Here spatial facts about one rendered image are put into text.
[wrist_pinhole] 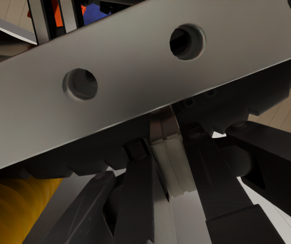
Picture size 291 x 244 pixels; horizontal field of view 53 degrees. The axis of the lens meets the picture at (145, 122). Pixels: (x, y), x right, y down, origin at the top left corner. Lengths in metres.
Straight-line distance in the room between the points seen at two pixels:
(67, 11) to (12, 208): 0.15
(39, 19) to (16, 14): 4.68
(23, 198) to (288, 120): 5.22
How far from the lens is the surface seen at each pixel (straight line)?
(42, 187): 0.29
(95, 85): 0.16
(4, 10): 4.97
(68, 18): 0.23
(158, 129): 0.15
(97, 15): 3.87
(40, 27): 0.23
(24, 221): 0.25
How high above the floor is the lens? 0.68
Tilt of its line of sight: 14 degrees down
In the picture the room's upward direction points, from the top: 24 degrees clockwise
